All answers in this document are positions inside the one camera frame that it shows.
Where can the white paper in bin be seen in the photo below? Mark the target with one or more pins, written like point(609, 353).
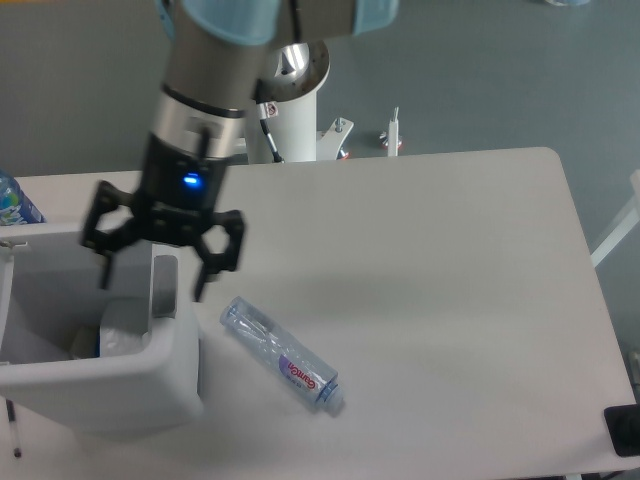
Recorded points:
point(86, 343)

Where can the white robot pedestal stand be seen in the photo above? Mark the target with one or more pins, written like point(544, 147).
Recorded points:
point(282, 125)

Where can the blue labelled drink bottle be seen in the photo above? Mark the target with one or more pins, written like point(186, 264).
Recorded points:
point(16, 207)

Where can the white trash can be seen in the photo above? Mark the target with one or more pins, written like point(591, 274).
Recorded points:
point(50, 288)

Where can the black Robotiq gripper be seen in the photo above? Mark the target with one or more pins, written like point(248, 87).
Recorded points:
point(174, 204)

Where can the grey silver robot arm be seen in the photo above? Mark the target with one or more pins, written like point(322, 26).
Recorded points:
point(218, 51)

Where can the white plastic wrapper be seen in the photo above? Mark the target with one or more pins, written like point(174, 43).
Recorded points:
point(124, 327)

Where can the black clamp at table edge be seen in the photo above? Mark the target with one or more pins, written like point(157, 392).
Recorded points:
point(623, 425)

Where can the clear plastic water bottle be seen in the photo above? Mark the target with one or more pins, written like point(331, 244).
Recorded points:
point(305, 373)

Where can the black pen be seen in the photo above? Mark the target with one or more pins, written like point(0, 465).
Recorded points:
point(14, 433)

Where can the white frame leg right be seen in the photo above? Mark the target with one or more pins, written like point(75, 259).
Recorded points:
point(619, 227)

